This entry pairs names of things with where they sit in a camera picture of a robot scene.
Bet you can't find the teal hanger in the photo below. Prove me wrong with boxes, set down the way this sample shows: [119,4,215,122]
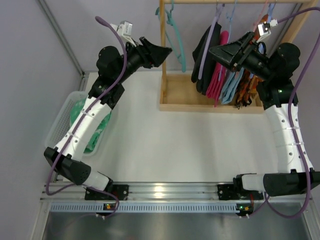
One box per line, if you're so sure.
[155,0,187,73]

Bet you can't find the black trousers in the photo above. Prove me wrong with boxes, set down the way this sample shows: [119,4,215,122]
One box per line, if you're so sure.
[190,22,222,95]

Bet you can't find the lilac hanger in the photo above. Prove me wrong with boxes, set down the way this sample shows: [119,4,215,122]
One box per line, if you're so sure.
[198,3,225,80]

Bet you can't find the green trousers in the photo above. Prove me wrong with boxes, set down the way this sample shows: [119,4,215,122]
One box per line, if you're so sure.
[69,98,112,154]

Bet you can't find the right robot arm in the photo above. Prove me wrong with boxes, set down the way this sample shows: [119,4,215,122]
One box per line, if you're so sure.
[209,32,320,197]

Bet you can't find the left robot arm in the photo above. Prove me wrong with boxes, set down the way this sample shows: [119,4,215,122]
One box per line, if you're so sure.
[44,37,172,192]

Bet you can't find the light blue trousers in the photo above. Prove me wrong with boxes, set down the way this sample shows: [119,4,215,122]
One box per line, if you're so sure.
[219,68,245,105]

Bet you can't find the pink trousers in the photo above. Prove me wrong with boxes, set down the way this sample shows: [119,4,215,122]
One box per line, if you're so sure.
[205,29,230,107]

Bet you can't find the orange patterned trousers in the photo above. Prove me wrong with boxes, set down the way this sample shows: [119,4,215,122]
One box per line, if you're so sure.
[235,14,269,109]

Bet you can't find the wooden clothes rack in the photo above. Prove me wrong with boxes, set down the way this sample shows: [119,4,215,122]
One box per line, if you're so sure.
[159,0,319,114]

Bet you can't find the white plastic basket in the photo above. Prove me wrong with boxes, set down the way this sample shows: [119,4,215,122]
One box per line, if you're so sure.
[44,91,107,157]

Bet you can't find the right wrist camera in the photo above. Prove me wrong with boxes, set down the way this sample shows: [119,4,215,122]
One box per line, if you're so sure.
[254,19,278,43]

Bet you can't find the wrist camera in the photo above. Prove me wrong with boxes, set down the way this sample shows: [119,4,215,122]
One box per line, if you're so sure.
[254,19,278,43]
[111,20,137,47]

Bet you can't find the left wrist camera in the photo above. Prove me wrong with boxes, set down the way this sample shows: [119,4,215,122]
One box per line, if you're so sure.
[111,20,137,47]

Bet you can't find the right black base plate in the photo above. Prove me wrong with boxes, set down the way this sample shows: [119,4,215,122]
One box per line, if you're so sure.
[217,183,264,201]

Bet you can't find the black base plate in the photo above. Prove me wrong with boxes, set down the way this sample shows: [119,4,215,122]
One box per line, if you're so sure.
[217,183,264,201]
[84,184,129,201]

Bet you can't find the aluminium mounting rail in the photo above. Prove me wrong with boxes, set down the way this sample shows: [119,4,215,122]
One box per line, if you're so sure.
[39,181,313,202]

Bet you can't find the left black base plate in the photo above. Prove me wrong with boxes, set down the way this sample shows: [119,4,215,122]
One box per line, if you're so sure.
[84,184,129,201]

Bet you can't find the grey slotted cable duct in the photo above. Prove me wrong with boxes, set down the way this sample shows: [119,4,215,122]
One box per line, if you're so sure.
[50,202,252,214]

